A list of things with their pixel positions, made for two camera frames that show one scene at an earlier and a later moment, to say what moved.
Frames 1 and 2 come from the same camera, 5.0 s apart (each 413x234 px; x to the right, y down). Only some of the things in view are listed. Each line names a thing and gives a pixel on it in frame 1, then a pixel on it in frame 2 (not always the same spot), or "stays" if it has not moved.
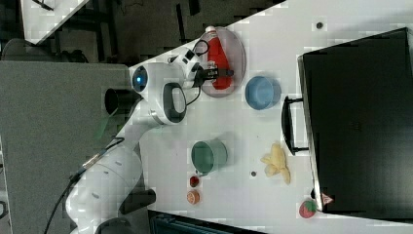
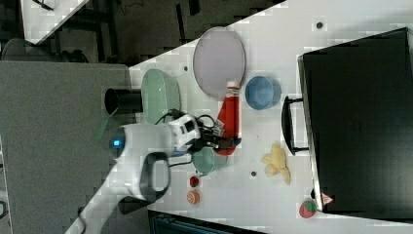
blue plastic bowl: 263,93 stays
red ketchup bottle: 216,53 to 230,117
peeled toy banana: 276,163 stays
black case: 358,104 stays
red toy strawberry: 194,180 stays
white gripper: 188,58 to 186,129
